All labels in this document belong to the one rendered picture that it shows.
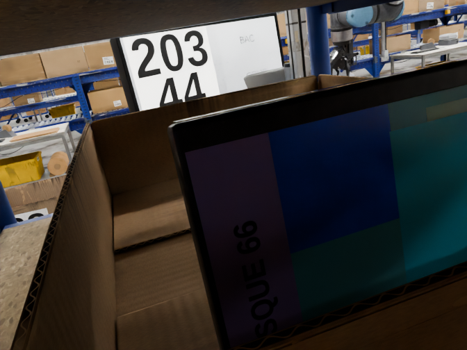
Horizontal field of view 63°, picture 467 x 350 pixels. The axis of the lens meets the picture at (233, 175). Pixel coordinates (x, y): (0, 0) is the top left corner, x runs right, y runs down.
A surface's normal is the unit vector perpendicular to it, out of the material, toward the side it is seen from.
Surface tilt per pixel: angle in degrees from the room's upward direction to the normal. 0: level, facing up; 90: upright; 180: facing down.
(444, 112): 82
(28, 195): 90
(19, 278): 0
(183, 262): 0
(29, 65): 89
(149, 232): 1
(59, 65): 90
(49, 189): 90
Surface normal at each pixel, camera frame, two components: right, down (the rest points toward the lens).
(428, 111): 0.28, 0.15
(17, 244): -0.16, -0.93
